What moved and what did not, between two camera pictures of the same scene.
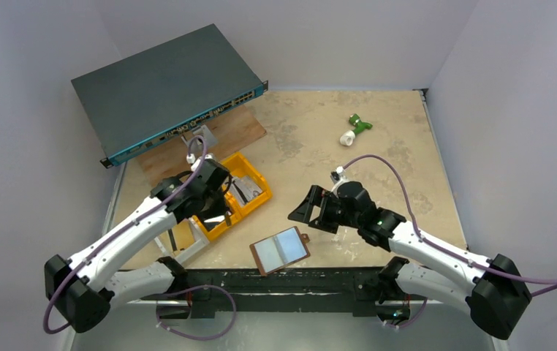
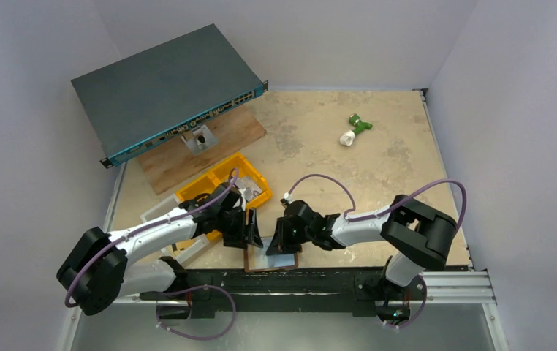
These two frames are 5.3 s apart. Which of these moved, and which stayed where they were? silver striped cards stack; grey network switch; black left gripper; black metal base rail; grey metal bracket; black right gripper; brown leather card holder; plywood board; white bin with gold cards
Moved: brown leather card holder; black right gripper; black left gripper
Stayed: black metal base rail; plywood board; silver striped cards stack; white bin with gold cards; grey network switch; grey metal bracket
